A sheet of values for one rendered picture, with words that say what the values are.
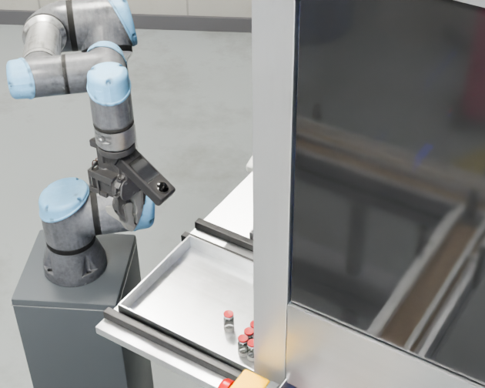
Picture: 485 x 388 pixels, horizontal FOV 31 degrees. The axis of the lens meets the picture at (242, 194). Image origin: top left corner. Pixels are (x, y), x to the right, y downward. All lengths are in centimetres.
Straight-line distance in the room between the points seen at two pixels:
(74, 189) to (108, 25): 38
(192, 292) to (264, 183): 67
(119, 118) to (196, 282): 51
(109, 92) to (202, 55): 299
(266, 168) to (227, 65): 316
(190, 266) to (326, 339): 61
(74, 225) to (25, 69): 47
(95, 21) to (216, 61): 249
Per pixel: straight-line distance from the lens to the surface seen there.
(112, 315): 187
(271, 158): 126
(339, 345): 144
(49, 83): 166
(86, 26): 201
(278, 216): 132
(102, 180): 169
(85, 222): 200
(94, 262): 209
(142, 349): 183
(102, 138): 162
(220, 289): 193
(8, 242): 349
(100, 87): 155
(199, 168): 372
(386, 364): 142
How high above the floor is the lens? 224
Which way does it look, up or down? 39 degrees down
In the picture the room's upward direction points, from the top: 1 degrees counter-clockwise
